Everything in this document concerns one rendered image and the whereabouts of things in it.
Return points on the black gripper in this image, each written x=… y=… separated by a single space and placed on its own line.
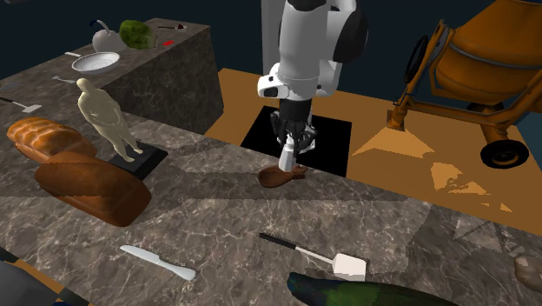
x=295 y=111

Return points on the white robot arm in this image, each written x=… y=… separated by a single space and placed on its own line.
x=305 y=46

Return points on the black robot stand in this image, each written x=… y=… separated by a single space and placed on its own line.
x=326 y=144

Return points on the small red flat object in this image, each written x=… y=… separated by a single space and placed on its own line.
x=168 y=43

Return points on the small red-tipped dark utensil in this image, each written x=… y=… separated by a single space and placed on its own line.
x=172 y=27

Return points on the dark green rounded object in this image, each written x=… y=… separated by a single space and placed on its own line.
x=351 y=294

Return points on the silver table knife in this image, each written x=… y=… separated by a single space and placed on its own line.
x=156 y=261

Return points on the green lettuce head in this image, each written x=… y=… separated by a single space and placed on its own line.
x=136 y=34

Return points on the beige figure on black base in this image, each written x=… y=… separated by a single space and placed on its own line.
x=103 y=112

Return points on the orange concrete mixer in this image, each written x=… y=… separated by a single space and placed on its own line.
x=482 y=63

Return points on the smooth brown bread loaf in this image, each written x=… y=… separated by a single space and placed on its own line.
x=95 y=190

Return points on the white pear-shaped vase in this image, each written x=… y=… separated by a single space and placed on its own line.
x=106 y=41

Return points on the small grey utensil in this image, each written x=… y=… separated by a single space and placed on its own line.
x=73 y=54

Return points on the braided golden bread loaf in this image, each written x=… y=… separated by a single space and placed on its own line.
x=46 y=137

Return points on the brownish grey stone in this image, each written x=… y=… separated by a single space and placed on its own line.
x=530 y=273

